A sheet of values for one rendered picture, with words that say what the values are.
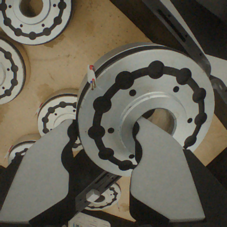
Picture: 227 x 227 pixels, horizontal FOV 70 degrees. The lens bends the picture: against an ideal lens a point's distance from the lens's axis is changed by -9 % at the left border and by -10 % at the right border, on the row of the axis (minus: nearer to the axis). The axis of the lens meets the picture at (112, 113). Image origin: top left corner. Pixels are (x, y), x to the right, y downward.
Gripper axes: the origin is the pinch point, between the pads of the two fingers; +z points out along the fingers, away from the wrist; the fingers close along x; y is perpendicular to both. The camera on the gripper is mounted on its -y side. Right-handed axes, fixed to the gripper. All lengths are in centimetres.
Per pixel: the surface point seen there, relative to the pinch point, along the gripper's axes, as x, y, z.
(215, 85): 13.5, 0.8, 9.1
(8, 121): -18.1, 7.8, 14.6
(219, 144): 26.0, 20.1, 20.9
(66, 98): -6.3, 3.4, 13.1
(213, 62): 28.0, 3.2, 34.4
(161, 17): 5.8, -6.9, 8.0
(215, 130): 23.6, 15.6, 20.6
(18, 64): -12.1, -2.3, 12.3
